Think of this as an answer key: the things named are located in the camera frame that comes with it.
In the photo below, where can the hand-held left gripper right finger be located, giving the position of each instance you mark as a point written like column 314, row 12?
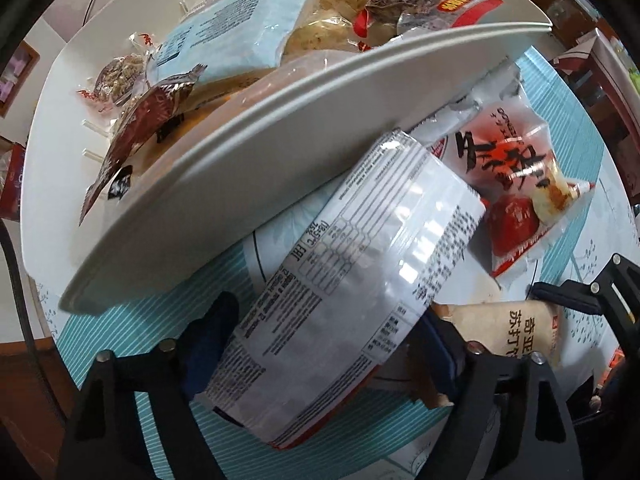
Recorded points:
column 450, row 365

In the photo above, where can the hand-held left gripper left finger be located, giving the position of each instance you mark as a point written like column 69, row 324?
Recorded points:
column 205, row 350

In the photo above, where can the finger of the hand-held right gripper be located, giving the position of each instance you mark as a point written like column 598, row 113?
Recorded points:
column 565, row 295

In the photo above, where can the white printed snack packet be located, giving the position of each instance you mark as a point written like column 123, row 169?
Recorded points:
column 350, row 260

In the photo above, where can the white plastic storage bin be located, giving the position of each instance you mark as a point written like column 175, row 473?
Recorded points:
column 250, row 160

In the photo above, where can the dark red snack packet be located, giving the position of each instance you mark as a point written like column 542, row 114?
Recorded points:
column 140, row 130

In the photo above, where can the clear nut snack packet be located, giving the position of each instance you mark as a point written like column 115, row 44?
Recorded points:
column 117, row 75

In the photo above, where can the red yellow white snack packet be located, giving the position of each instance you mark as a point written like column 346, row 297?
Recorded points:
column 470, row 10

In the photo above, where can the large light blue snack bag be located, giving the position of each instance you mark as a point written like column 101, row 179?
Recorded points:
column 235, row 25

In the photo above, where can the clear pack of yellow popcorn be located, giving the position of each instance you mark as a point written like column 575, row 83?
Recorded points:
column 317, row 35

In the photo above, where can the dark brown snack packet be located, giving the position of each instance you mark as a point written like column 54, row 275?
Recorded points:
column 400, row 2

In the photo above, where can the beige cracker packet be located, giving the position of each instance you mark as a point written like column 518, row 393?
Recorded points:
column 505, row 325

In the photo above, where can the red and white snack bag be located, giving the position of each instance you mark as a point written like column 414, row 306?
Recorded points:
column 510, row 185

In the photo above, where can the teal striped table mat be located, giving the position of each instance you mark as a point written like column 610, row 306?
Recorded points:
column 565, row 125

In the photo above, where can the white and red cloth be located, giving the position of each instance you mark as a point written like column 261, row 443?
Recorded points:
column 600, row 60

